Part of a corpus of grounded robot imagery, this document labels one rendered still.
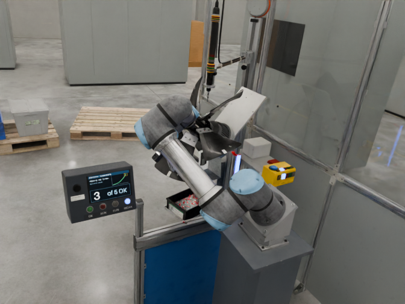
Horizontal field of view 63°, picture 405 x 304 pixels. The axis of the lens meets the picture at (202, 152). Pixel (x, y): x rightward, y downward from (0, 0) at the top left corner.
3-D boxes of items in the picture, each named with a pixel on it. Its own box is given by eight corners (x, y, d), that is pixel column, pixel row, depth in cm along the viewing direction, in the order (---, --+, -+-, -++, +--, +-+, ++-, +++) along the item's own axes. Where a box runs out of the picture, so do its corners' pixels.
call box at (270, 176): (281, 176, 199) (284, 160, 194) (292, 184, 191) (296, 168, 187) (260, 181, 191) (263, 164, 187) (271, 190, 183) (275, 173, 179)
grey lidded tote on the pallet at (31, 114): (44, 118, 468) (41, 96, 454) (52, 134, 423) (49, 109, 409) (11, 122, 447) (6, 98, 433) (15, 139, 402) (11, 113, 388)
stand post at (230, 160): (217, 250, 277) (235, 120, 228) (223, 257, 270) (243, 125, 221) (213, 252, 275) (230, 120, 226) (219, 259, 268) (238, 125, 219)
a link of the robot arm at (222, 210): (250, 212, 120) (155, 99, 125) (218, 239, 121) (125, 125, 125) (248, 208, 132) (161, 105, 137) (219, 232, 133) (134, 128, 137)
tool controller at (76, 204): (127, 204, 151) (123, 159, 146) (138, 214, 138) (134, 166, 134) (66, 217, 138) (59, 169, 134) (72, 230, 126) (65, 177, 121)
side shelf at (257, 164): (254, 149, 265) (255, 146, 264) (285, 169, 238) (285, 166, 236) (229, 154, 254) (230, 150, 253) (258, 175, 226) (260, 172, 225)
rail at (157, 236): (275, 205, 203) (278, 195, 200) (279, 209, 200) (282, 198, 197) (133, 247, 160) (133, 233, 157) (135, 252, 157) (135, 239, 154)
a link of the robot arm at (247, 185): (278, 195, 126) (263, 175, 118) (251, 218, 126) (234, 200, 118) (261, 178, 135) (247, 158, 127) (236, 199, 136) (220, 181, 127)
